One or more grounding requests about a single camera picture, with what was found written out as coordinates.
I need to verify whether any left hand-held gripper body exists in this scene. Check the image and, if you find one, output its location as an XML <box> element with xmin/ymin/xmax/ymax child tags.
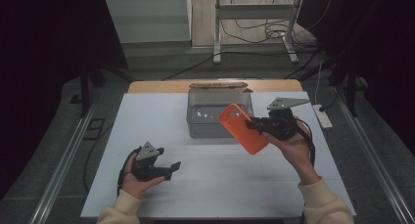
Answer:
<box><xmin>131</xmin><ymin>141</ymin><xmax>164</xmax><ymax>182</ymax></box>

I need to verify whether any aluminium floor rail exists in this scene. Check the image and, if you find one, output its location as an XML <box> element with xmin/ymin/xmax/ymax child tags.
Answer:
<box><xmin>332</xmin><ymin>86</ymin><xmax>415</xmax><ymax>224</ymax></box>
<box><xmin>30</xmin><ymin>103</ymin><xmax>96</xmax><ymax>224</ymax></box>

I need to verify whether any person's right hand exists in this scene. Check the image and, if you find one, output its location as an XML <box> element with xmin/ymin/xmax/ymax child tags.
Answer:
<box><xmin>261</xmin><ymin>115</ymin><xmax>322</xmax><ymax>186</ymax></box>

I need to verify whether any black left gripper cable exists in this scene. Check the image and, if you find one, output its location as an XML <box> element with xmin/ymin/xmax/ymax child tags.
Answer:
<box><xmin>116</xmin><ymin>147</ymin><xmax>143</xmax><ymax>197</ymax></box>

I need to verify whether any long black floor cable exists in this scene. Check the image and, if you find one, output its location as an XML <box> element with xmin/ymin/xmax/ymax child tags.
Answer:
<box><xmin>161</xmin><ymin>50</ymin><xmax>322</xmax><ymax>81</ymax></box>

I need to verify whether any orange phone case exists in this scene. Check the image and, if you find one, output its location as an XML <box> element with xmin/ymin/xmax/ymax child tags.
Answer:
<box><xmin>218</xmin><ymin>103</ymin><xmax>270</xmax><ymax>156</ymax></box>

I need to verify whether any grey metal stand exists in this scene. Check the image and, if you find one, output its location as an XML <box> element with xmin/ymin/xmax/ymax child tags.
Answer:
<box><xmin>212</xmin><ymin>0</ymin><xmax>306</xmax><ymax>66</ymax></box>

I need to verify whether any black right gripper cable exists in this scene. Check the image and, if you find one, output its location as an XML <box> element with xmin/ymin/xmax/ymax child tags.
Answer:
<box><xmin>295</xmin><ymin>117</ymin><xmax>317</xmax><ymax>168</ymax></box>

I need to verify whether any black stand leg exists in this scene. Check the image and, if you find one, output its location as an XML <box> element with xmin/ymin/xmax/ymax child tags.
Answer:
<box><xmin>79</xmin><ymin>64</ymin><xmax>135</xmax><ymax>118</ymax></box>
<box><xmin>329</xmin><ymin>64</ymin><xmax>370</xmax><ymax>117</ymax></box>

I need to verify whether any thin black floor cable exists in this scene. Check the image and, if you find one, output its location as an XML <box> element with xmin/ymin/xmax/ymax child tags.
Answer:
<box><xmin>82</xmin><ymin>125</ymin><xmax>114</xmax><ymax>193</ymax></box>

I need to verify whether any white power strip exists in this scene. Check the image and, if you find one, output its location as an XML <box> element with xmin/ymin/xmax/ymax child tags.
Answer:
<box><xmin>311</xmin><ymin>104</ymin><xmax>334</xmax><ymax>130</ymax></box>

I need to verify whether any white cabinet panel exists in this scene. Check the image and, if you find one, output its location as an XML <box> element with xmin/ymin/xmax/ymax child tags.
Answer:
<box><xmin>105</xmin><ymin>0</ymin><xmax>193</xmax><ymax>44</ymax></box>

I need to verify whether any clear grey storage box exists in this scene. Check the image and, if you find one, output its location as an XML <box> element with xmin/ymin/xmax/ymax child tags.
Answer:
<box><xmin>186</xmin><ymin>81</ymin><xmax>255</xmax><ymax>139</ymax></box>

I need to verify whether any white power cable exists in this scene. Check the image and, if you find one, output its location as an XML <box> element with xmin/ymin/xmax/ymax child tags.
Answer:
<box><xmin>313</xmin><ymin>59</ymin><xmax>325</xmax><ymax>105</ymax></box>

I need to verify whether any white table cover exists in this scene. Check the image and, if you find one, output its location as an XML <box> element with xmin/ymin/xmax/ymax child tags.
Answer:
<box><xmin>80</xmin><ymin>91</ymin><xmax>357</xmax><ymax>218</ymax></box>

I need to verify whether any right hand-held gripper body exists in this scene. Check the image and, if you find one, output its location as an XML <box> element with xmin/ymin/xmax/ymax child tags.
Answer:
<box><xmin>258</xmin><ymin>97</ymin><xmax>311</xmax><ymax>141</ymax></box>

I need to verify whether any person's left hand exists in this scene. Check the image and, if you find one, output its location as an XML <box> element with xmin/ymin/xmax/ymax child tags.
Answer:
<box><xmin>119</xmin><ymin>154</ymin><xmax>166</xmax><ymax>200</ymax></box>

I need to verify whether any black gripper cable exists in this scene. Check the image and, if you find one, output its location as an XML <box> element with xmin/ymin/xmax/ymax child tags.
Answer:
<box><xmin>116</xmin><ymin>147</ymin><xmax>143</xmax><ymax>197</ymax></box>
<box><xmin>295</xmin><ymin>117</ymin><xmax>317</xmax><ymax>168</ymax></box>

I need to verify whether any tangle of black cables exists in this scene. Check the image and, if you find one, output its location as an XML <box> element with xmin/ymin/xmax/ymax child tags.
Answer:
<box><xmin>219</xmin><ymin>0</ymin><xmax>322</xmax><ymax>52</ymax></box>

